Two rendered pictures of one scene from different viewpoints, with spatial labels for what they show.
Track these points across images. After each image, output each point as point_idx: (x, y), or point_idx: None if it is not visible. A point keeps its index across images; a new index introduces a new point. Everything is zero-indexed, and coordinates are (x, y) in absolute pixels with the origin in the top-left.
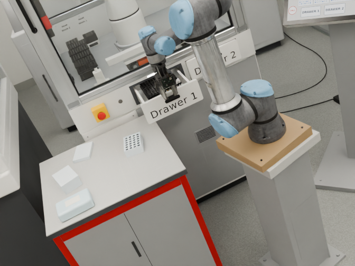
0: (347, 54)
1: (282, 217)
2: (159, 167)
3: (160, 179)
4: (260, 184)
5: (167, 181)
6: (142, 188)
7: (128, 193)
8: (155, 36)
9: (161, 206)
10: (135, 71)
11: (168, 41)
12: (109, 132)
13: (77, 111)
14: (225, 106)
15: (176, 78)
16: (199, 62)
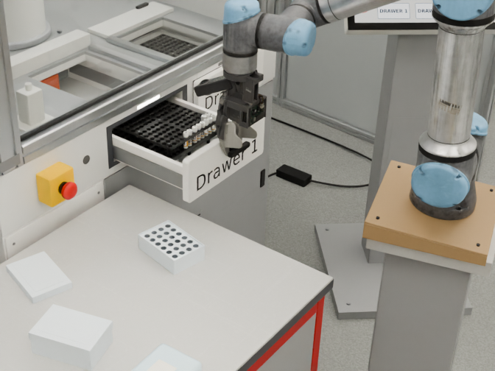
0: (415, 87)
1: (448, 352)
2: (273, 282)
3: (300, 303)
4: (420, 297)
5: (309, 307)
6: (281, 325)
7: (257, 341)
8: (278, 17)
9: (283, 362)
10: (123, 94)
11: (313, 29)
12: (64, 230)
13: (10, 179)
14: (466, 149)
15: (198, 113)
16: (456, 65)
